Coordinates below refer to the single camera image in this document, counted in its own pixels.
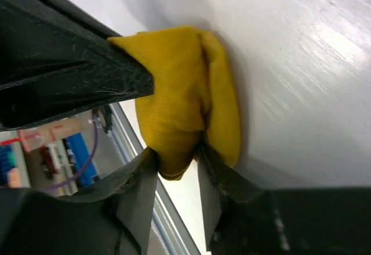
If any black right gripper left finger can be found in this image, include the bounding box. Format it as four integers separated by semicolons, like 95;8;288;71
0;147;159;255

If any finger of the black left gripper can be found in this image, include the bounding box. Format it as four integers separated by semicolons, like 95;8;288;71
1;0;154;130
39;0;119;39

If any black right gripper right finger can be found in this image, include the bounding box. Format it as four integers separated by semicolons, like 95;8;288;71
197;144;370;254

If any yellow sock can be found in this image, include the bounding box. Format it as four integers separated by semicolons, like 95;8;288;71
109;26;241;180

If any background storage shelf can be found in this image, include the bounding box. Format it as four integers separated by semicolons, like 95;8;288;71
1;112;99;196

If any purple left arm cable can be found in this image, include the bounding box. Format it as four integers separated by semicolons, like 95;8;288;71
43;115;101;192

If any aluminium mounting rail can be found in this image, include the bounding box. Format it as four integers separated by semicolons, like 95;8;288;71
110;103;199;254

